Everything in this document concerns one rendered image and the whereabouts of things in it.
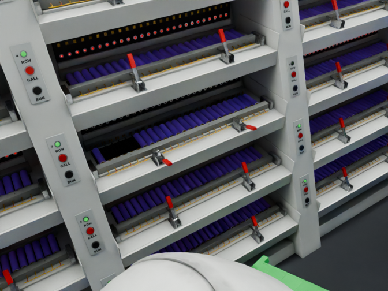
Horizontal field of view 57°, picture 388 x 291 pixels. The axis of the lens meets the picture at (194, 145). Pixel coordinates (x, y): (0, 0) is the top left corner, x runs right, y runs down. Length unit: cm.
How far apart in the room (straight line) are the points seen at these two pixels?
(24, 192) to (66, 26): 40
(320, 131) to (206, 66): 57
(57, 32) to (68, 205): 39
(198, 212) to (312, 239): 51
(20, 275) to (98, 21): 65
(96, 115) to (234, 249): 65
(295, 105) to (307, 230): 47
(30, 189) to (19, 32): 36
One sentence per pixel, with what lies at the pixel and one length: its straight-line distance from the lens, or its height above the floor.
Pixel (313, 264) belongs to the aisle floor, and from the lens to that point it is 141.
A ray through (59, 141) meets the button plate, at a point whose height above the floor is 71.
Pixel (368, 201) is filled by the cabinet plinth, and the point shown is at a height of 3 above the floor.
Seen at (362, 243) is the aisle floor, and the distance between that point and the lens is 150.
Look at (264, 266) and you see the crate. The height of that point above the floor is 20.
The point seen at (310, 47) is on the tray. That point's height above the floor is 73.
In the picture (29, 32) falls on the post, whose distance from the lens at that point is 83.
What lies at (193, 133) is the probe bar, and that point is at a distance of 102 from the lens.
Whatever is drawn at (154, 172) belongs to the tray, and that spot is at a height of 55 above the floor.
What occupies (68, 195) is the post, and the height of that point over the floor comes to 58.
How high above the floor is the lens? 93
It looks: 21 degrees down
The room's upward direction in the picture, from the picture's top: 13 degrees counter-clockwise
